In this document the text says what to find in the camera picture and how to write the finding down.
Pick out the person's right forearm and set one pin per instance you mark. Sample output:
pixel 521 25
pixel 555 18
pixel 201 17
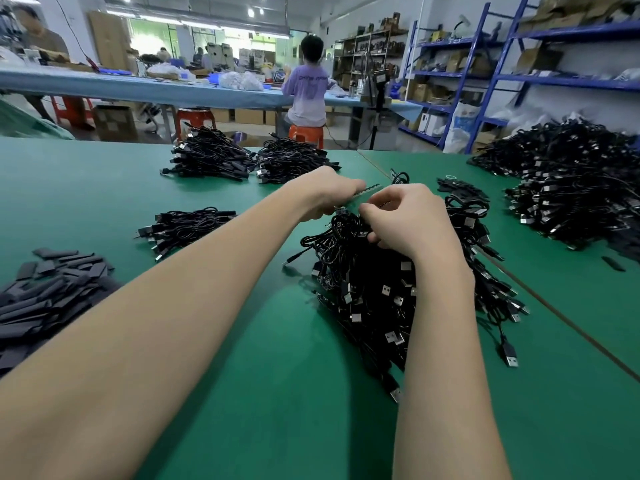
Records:
pixel 450 395

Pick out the black tripod stand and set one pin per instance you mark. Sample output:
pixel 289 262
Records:
pixel 375 90

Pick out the small upright cardboard box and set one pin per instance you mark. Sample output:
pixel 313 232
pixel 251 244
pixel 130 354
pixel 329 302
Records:
pixel 115 123

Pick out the person's right hand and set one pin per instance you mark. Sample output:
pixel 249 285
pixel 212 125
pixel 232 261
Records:
pixel 415 223

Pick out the green plastic bag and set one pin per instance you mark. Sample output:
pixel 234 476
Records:
pixel 15 123

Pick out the person's left hand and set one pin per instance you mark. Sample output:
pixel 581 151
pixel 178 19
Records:
pixel 325 190

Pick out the dark storage shelf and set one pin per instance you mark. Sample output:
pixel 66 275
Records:
pixel 370 55

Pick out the blue metal shelving rack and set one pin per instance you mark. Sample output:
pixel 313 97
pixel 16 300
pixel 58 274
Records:
pixel 575 32

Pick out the long blue work table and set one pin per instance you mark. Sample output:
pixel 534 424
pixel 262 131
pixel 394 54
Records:
pixel 150 90

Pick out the white plastic bag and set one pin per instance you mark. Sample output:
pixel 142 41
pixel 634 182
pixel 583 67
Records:
pixel 460 130

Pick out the person's left forearm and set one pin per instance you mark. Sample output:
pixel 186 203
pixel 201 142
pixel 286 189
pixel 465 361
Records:
pixel 150 335

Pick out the pile of black sleeve strips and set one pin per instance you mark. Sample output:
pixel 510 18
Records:
pixel 40 305

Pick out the orange plastic stool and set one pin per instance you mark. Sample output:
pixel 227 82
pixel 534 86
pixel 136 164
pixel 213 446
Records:
pixel 307 136

